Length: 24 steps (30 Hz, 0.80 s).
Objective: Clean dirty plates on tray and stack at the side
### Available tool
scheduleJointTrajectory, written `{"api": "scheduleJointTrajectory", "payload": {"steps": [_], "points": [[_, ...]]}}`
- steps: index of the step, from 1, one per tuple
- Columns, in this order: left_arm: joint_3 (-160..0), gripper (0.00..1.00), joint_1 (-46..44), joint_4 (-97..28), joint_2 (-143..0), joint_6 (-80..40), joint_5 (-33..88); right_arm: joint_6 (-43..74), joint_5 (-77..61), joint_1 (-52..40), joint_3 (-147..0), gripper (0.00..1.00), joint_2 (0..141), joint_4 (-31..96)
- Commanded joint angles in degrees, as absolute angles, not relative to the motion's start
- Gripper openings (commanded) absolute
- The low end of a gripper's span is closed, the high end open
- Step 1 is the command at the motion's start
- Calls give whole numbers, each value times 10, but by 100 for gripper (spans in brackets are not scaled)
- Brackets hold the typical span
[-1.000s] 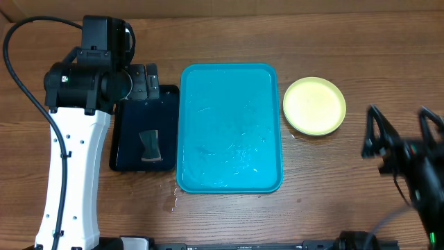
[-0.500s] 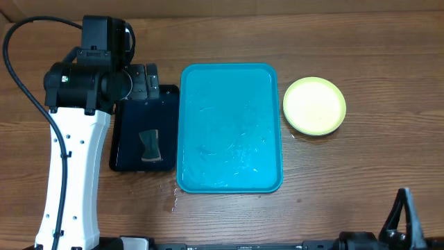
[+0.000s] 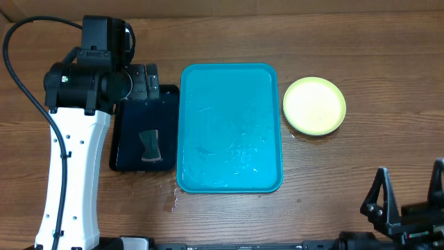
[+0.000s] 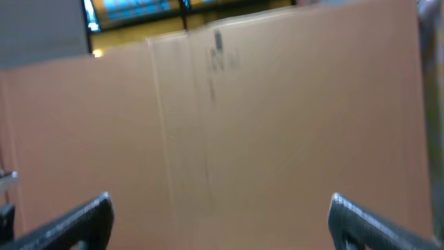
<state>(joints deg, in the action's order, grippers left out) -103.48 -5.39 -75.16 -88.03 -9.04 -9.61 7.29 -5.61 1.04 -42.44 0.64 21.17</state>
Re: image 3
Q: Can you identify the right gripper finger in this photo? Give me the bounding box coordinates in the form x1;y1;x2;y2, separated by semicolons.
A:
360;167;401;226
427;158;443;205

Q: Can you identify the dark sponge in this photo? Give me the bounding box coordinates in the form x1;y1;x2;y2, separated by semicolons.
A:
139;130;162;162

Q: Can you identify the yellow-green plate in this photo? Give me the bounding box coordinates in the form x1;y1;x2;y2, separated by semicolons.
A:
282;77;347;136

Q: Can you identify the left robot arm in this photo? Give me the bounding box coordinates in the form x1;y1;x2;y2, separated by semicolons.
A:
34;16;160;250

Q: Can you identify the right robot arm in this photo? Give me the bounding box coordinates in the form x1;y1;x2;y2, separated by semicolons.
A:
333;158;443;250

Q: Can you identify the black plastic tray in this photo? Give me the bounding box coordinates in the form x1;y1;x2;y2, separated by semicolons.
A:
109;85;180;172

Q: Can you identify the teal plastic tray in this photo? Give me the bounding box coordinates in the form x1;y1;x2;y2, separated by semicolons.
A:
176;63;284;194

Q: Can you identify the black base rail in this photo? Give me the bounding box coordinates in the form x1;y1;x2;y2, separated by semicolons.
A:
119;235;348;250

